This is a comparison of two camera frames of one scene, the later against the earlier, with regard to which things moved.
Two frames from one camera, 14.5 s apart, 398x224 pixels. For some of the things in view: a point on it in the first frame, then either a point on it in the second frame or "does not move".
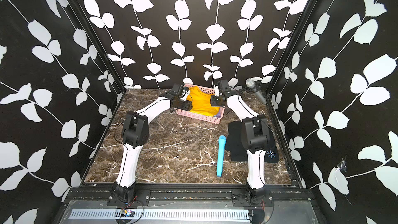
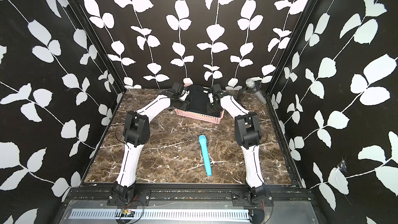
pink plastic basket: x=196 y=115 does not move
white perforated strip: x=92 y=214 does not move
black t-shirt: x=233 y=143 to x=199 y=98
